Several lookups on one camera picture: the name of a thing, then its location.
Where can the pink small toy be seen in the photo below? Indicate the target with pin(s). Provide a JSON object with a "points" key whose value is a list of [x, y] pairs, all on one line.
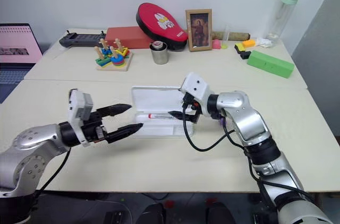
{"points": [[216, 44]]}

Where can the wooden colourful peg stacking toy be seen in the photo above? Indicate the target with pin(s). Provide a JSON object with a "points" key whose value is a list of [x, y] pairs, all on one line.
{"points": [[114, 59]]}

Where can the clear bottle with green lid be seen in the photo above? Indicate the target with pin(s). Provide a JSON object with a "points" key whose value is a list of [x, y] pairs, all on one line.
{"points": [[281, 14]]}

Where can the wooden framed portrait picture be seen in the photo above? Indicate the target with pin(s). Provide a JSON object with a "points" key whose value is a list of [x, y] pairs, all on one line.
{"points": [[199, 30]]}

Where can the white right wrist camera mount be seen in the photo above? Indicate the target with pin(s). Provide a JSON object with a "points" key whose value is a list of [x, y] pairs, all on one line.
{"points": [[196, 86]]}

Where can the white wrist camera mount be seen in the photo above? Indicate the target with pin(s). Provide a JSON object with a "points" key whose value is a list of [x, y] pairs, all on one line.
{"points": [[196, 86], [78, 107]]}

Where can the orange block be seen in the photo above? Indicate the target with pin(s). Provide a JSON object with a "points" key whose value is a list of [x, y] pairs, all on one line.
{"points": [[248, 43]]}

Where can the brown rolled log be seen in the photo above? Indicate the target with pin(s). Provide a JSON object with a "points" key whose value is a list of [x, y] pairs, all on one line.
{"points": [[239, 35]]}

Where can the open laptop computer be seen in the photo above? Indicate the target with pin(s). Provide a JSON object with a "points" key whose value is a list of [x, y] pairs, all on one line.
{"points": [[16, 48]]}

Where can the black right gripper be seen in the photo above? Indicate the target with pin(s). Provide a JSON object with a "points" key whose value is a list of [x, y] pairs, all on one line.
{"points": [[193, 110]]}

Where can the stainless steel cup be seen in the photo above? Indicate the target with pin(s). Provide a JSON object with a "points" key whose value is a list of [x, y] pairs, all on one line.
{"points": [[160, 55]]}

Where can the yellow-green small toy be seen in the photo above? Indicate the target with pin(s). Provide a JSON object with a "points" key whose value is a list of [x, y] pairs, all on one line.
{"points": [[224, 46]]}

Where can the red and black punching pad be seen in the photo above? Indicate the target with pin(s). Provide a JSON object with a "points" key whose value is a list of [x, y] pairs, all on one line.
{"points": [[159, 23]]}

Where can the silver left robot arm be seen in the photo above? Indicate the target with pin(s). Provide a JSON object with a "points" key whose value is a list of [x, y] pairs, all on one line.
{"points": [[32, 152]]}

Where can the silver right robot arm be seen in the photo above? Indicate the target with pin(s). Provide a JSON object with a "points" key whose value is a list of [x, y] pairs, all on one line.
{"points": [[249, 123]]}

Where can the black small block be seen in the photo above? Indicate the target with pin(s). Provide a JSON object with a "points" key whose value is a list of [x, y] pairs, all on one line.
{"points": [[245, 55]]}

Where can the white marker with red cap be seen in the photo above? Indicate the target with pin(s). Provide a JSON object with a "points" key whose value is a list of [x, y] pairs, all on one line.
{"points": [[159, 116]]}

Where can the yellow and black block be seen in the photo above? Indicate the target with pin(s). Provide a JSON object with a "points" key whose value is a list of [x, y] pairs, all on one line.
{"points": [[239, 48]]}

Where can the red rectangular box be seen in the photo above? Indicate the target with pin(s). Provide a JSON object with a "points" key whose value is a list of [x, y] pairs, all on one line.
{"points": [[125, 36]]}

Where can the white crumpled tissue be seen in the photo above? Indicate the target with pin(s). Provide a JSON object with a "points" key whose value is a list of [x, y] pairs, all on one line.
{"points": [[264, 42]]}

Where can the small clear glass tube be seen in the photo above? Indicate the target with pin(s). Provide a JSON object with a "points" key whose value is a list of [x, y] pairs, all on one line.
{"points": [[227, 33]]}

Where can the white plastic pencil case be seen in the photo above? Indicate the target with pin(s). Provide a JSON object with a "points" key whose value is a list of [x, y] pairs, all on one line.
{"points": [[156, 98]]}

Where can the green rectangular box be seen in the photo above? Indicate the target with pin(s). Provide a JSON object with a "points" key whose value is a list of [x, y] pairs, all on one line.
{"points": [[271, 64]]}

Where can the black handheld controller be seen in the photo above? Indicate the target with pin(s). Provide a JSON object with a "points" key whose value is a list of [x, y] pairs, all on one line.
{"points": [[82, 39]]}

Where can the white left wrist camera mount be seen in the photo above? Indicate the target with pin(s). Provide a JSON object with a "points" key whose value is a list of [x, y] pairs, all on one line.
{"points": [[78, 107]]}

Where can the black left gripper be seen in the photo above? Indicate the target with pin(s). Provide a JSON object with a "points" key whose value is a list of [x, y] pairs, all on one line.
{"points": [[91, 129]]}

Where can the red and white small item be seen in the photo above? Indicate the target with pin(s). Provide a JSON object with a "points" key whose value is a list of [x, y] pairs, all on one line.
{"points": [[157, 44]]}

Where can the dark rounded shape under table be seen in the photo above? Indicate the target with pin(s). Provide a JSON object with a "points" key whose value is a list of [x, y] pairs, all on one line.
{"points": [[156, 214]]}

